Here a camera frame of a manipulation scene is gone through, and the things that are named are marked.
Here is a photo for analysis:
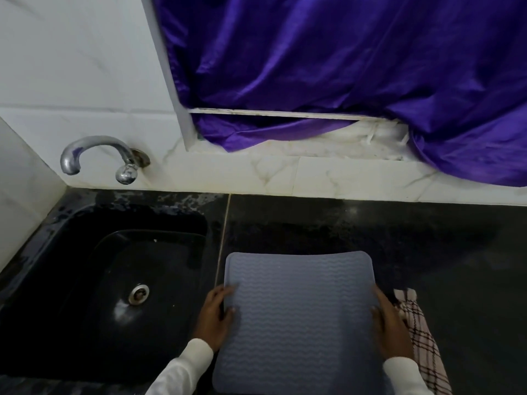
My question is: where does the person's right hand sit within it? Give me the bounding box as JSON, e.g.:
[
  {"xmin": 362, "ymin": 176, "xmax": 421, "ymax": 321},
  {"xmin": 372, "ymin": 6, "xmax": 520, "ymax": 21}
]
[{"xmin": 371, "ymin": 285, "xmax": 415, "ymax": 362}]

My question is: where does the person's left hand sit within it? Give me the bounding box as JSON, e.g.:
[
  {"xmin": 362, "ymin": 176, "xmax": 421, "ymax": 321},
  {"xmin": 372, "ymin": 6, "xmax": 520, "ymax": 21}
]
[{"xmin": 192, "ymin": 284, "xmax": 238, "ymax": 353}]

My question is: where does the grey ribbed silicone mat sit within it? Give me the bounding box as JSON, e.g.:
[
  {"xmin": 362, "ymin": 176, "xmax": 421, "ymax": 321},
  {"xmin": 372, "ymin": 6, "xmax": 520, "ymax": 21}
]
[{"xmin": 212, "ymin": 251, "xmax": 394, "ymax": 395}]

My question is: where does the person's left forearm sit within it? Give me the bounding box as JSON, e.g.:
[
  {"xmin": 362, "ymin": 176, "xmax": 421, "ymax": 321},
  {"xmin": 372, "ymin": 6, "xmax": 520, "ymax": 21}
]
[{"xmin": 145, "ymin": 338, "xmax": 215, "ymax": 395}]

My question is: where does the checkered kitchen towel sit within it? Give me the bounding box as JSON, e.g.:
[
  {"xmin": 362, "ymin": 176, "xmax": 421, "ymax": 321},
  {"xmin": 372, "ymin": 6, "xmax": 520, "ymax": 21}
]
[{"xmin": 393, "ymin": 288, "xmax": 453, "ymax": 395}]

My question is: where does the metal sink drain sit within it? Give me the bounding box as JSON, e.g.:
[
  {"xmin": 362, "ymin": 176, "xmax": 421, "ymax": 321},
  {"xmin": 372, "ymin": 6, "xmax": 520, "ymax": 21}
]
[{"xmin": 128, "ymin": 284, "xmax": 150, "ymax": 306}]

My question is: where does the black sink basin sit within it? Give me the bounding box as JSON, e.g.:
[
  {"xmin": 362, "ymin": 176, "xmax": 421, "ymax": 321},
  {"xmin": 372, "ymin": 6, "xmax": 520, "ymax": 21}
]
[{"xmin": 0, "ymin": 201, "xmax": 208, "ymax": 385}]

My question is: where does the purple satin curtain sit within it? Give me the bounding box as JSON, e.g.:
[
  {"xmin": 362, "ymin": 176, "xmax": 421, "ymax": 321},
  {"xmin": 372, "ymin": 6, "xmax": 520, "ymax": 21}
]
[{"xmin": 152, "ymin": 0, "xmax": 527, "ymax": 187}]

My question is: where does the chrome wall faucet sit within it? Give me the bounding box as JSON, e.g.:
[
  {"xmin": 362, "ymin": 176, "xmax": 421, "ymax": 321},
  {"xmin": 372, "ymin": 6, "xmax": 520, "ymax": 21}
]
[{"xmin": 60, "ymin": 136, "xmax": 151, "ymax": 185}]

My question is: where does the white window frame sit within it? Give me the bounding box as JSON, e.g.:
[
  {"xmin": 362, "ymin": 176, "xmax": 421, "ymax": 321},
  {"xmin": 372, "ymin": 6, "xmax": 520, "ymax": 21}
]
[{"xmin": 140, "ymin": 0, "xmax": 410, "ymax": 162}]

